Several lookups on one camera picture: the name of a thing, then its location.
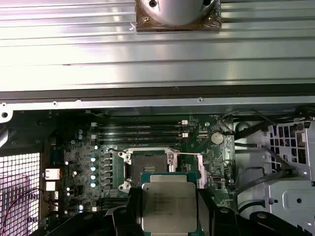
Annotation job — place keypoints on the silver coin battery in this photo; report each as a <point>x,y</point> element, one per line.
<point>217,137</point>

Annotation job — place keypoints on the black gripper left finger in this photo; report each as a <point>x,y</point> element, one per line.
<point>134,216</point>

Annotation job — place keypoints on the black PC case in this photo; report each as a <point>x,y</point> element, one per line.
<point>147,102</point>

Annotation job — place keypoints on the green motherboard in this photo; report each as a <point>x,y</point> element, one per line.
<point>216,169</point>

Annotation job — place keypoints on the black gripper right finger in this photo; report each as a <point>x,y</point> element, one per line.
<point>206,216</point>

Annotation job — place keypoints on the silver drive bracket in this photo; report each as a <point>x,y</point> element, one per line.
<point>290,194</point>

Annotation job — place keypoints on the internal USB port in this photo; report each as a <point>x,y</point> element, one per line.
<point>217,180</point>

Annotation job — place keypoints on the silver CPU green edge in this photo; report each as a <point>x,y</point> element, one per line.
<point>169,204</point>

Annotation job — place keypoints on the metal socket cover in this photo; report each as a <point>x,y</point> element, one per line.
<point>201,172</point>

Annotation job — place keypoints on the square brown base plate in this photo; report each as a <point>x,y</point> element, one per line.
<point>142,24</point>

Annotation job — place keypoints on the CPU socket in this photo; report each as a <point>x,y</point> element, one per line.
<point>147,159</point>

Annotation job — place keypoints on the black RAM slot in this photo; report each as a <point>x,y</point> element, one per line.
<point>140,134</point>
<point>140,140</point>
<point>140,127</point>
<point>140,123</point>

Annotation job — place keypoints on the perforated silver drive cage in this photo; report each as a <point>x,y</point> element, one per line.
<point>272,134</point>

